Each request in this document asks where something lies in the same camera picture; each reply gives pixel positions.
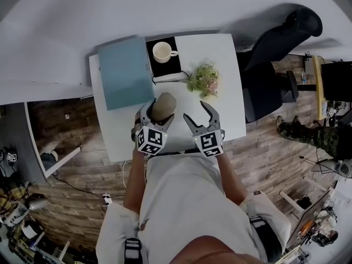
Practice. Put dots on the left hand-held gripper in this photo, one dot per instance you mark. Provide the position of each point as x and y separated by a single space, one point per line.
151 142

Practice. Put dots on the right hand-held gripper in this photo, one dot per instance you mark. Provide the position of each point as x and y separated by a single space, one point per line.
209 143

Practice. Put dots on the tan brown vase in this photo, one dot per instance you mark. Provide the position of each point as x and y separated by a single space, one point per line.
163 106

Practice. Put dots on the person's left forearm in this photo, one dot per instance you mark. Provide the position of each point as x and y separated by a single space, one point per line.
134 183

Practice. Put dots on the person's right forearm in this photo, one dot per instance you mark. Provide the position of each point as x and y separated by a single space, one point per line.
231 180

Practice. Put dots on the person's left hand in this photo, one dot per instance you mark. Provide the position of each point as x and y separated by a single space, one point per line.
135 125

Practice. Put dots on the dried flower bouquet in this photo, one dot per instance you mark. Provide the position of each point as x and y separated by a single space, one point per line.
204 78

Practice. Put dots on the black notebook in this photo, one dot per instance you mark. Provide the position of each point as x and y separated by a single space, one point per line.
167 67

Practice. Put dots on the blue-grey folder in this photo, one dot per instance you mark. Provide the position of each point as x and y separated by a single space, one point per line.
123 73

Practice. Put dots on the cream cup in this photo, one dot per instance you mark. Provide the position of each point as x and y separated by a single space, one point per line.
162 52

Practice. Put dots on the black office chair with headrest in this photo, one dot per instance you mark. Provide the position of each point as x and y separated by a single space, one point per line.
264 87

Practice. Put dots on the person's white shirt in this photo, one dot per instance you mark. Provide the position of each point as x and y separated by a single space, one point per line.
187 202

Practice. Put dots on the white power strip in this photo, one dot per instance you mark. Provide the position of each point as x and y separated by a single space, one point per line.
106 198

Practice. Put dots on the clear water bottle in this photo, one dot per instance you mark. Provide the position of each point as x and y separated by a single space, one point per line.
303 77

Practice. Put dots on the yellow wooden table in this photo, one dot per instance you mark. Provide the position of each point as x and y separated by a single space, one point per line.
319 92

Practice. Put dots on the unused hand-held gripper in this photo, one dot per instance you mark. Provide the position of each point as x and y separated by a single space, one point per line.
330 112
11 156

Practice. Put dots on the black monitor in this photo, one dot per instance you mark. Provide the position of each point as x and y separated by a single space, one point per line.
336 81

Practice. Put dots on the white grey chair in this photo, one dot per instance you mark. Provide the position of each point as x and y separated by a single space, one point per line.
38 203

